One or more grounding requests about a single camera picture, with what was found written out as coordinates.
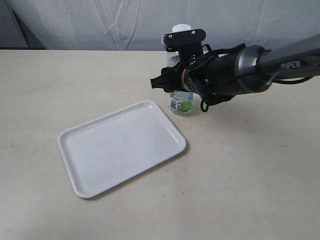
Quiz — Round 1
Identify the white wrinkled backdrop cloth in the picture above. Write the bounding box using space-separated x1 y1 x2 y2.
6 0 320 51

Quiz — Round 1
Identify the white rectangular plastic tray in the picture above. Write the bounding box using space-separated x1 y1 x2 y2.
57 100 187 199

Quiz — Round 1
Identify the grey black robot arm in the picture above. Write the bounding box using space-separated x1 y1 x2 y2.
150 35 320 108

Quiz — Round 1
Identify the clear plastic drink bottle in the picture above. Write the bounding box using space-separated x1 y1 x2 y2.
165 23 195 117

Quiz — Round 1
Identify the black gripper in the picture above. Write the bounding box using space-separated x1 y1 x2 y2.
150 56 218 100

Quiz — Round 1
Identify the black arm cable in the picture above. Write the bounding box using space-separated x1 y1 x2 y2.
199 44 316 113

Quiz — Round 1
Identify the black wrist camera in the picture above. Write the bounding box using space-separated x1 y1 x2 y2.
161 28 207 68

